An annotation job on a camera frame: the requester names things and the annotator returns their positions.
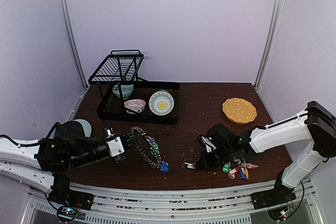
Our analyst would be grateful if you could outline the silver key with black head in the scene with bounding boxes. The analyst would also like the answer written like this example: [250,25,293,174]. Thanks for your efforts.
[184,162,191,169]

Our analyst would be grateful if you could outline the black keyring disc with rings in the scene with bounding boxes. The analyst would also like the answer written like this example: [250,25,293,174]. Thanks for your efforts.
[130,126,163,170]

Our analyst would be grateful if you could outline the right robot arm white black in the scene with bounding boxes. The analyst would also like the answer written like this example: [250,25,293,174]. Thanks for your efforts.
[185,101,335,209]

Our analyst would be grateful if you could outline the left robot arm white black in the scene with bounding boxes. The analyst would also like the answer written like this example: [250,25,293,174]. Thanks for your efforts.
[1,119,146,210]

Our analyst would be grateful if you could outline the green key tag in pile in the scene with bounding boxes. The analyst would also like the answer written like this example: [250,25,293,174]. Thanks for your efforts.
[223,162,230,173]

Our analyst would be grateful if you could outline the green key tag on disc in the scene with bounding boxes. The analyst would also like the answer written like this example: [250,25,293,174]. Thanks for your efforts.
[151,142,160,155]

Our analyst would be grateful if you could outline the red key tag in pile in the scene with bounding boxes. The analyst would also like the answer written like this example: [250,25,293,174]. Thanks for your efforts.
[228,167,239,179]

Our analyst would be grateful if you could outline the pink patterned bowl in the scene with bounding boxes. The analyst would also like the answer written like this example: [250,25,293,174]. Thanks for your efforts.
[124,99,146,114]

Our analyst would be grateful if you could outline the yellow key tag in pile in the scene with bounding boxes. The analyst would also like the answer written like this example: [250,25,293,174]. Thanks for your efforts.
[244,168,249,179]

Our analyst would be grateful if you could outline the blue key tag on disc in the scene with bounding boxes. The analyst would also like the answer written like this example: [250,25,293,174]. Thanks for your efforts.
[160,162,169,173]

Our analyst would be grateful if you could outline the blue yellow patterned plate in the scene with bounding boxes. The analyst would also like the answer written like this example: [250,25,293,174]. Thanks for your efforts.
[149,90,175,116]

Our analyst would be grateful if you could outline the red headed silver key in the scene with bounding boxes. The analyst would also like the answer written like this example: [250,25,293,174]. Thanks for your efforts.
[245,163,259,169]

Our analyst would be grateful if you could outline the light teal plate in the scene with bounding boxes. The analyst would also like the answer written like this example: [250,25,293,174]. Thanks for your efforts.
[74,119,92,137]

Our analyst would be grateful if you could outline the teal ceramic bowl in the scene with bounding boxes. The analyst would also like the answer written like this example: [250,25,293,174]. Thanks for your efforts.
[112,84,134,100]

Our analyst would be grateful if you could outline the yellow dotted plate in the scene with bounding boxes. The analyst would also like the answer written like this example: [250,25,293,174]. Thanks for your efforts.
[222,98,257,124]

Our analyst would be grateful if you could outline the right circuit board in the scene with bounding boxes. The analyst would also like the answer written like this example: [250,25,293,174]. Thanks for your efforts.
[267,206,292,221]

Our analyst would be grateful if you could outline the circuit board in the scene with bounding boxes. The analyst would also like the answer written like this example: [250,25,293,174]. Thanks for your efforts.
[56,206,78,222]
[267,206,292,221]

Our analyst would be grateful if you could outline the left circuit board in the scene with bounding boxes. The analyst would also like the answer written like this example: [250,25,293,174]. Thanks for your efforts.
[56,206,78,222]

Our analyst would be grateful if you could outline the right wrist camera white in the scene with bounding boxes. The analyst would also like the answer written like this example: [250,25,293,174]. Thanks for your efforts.
[197,134,217,153]

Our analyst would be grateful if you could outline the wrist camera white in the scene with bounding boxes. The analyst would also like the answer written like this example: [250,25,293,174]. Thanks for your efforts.
[103,126,125,158]
[197,134,217,153]

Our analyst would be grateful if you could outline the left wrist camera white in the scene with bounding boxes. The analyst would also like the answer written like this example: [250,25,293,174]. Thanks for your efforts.
[103,126,125,158]

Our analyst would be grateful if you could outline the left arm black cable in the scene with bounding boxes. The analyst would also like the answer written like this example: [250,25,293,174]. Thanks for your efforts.
[0,121,119,148]

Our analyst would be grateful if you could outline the black wire dish rack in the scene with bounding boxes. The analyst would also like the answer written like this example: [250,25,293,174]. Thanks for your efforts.
[89,49,180,126]

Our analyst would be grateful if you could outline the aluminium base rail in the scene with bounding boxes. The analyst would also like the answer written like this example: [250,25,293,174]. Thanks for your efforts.
[18,178,327,223]

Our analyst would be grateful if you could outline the left aluminium frame post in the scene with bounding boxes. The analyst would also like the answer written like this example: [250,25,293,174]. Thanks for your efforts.
[60,0,88,89]

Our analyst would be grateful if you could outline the aluminium frame post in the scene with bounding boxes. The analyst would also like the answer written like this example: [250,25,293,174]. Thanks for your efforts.
[254,0,284,91]
[60,0,88,89]

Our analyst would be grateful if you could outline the right aluminium frame post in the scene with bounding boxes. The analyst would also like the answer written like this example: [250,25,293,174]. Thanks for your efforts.
[254,0,284,91]

